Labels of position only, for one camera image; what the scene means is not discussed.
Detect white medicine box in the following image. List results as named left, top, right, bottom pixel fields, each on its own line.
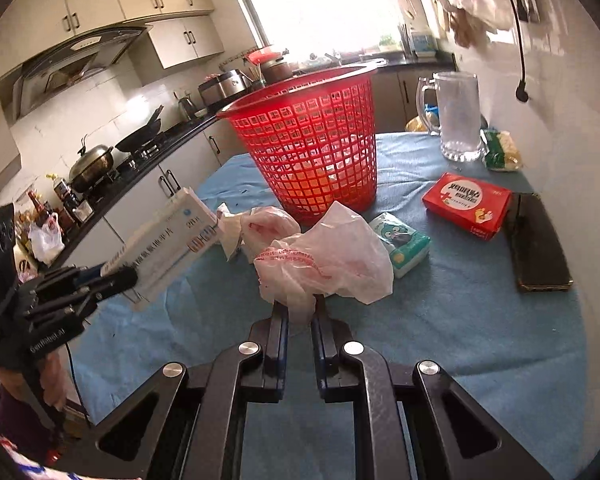
left=100, top=188, right=219, bottom=310

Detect white pink plastic bag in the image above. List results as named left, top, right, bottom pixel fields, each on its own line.
left=216, top=202, right=393, bottom=324

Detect kitchen window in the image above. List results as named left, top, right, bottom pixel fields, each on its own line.
left=238, top=0, right=403, bottom=60

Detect person left hand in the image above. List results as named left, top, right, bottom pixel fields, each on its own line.
left=38, top=351, right=67, bottom=412

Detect white red plastic bag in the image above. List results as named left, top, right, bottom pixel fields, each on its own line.
left=29, top=212, right=65, bottom=266

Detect steel lidded pot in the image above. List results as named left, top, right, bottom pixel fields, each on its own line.
left=69, top=136, right=114, bottom=193

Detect green cartoon tissue pack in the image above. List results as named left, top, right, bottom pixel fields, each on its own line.
left=370, top=212, right=431, bottom=278

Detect blue table cloth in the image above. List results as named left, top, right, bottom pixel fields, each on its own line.
left=71, top=133, right=586, bottom=479

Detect black wok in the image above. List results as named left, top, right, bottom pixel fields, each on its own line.
left=116, top=105, right=163, bottom=154

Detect red tissue pack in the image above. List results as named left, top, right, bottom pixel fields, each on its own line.
left=422, top=172, right=512, bottom=240

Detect red plastic mesh basket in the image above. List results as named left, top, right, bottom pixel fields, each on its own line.
left=216, top=64, right=377, bottom=226

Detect black phone case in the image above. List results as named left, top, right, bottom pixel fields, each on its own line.
left=503, top=193, right=573, bottom=292

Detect range hood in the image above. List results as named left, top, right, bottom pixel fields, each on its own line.
left=12, top=26, right=146, bottom=120

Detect silver rice cooker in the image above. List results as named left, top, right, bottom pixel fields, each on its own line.
left=198, top=70, right=252, bottom=107

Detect green yellow snack packet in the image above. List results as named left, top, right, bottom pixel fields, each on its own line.
left=480, top=128, right=522, bottom=172

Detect clear glass mug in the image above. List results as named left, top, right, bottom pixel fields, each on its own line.
left=416, top=72, right=482, bottom=162

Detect upper wall cabinets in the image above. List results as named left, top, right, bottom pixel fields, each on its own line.
left=0, top=0, right=224, bottom=79

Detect black hanging cable plug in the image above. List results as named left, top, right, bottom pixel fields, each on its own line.
left=508, top=0, right=529, bottom=103

